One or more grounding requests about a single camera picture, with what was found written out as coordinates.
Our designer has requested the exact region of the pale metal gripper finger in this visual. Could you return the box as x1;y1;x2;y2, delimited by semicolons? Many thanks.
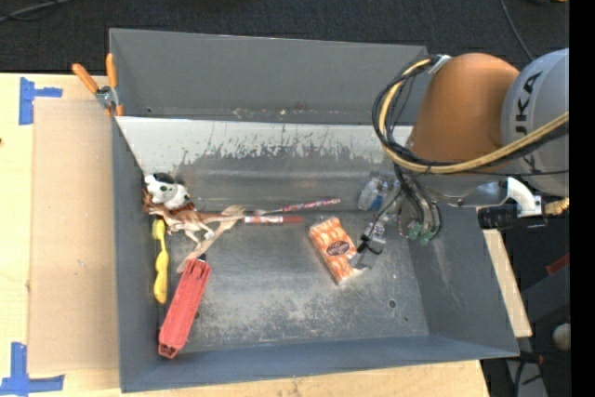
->
350;251;376;272
360;237;386;256

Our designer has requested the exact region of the orange and white packet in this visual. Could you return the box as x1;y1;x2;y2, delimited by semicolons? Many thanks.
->
308;216;364;286

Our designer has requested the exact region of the patterned red pencil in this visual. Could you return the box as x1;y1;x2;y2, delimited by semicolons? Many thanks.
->
252;197;342;217

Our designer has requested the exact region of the grey metal bin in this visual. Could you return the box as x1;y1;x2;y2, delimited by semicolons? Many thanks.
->
107;28;522;394

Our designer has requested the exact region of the red marker pen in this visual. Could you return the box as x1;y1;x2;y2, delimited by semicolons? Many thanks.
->
243;215;305;226

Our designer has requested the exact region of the brown toy dinosaur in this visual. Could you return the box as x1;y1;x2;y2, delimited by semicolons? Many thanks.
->
140;192;247;248

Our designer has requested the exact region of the red flat plastic case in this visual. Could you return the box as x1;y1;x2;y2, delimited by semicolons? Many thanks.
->
157;257;213;360

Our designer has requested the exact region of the yellow toothbrush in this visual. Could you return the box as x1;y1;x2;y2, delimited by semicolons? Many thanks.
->
152;218;170;305

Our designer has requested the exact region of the white and black toy dog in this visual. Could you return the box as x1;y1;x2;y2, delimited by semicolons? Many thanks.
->
143;171;192;211

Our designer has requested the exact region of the brown cardboard board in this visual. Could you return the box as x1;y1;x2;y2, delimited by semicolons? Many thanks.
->
26;99;120;377

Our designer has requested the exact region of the black cylinder on white bracket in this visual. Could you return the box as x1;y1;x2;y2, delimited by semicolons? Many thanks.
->
477;176;570;230

